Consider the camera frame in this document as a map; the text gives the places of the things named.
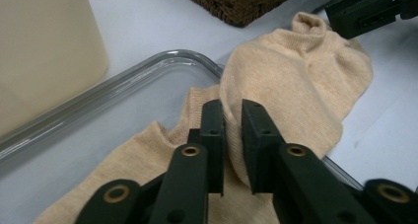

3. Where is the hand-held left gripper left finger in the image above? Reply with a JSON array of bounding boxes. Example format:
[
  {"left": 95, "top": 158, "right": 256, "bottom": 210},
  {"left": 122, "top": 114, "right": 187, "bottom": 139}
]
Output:
[{"left": 147, "top": 99, "right": 226, "bottom": 224}]

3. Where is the clear plastic lid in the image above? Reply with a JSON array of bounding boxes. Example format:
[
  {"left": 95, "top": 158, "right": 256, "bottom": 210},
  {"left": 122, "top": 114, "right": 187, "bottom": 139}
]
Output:
[{"left": 0, "top": 49, "right": 366, "bottom": 224}]

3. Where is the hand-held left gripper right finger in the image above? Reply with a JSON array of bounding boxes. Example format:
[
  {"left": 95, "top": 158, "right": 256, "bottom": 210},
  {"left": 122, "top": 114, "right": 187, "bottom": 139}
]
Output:
[{"left": 241, "top": 99, "right": 378, "bottom": 224}]

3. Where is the cream compartment storage box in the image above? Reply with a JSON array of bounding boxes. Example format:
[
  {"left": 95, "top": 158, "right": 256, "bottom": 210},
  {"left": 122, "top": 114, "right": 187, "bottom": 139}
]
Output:
[{"left": 0, "top": 0, "right": 109, "bottom": 138}]

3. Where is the beige sock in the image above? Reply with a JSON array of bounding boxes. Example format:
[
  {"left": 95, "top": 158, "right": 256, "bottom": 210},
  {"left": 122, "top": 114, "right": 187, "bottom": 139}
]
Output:
[
  {"left": 219, "top": 11, "right": 374, "bottom": 188},
  {"left": 33, "top": 85, "right": 280, "bottom": 224}
]

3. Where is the brown wicker basket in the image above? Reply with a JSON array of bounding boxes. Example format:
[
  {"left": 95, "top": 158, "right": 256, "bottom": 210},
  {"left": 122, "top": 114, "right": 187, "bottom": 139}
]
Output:
[{"left": 172, "top": 0, "right": 312, "bottom": 29}]

